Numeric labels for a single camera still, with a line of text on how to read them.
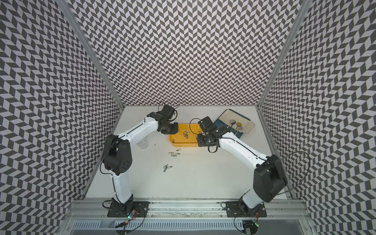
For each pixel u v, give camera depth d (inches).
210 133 23.2
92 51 34.9
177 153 36.6
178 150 36.5
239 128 41.2
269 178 16.6
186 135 40.1
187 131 40.4
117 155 19.7
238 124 41.5
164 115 29.1
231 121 41.7
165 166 34.1
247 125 41.1
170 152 36.8
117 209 26.4
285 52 32.7
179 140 39.0
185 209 29.5
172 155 36.2
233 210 29.2
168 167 34.0
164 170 33.5
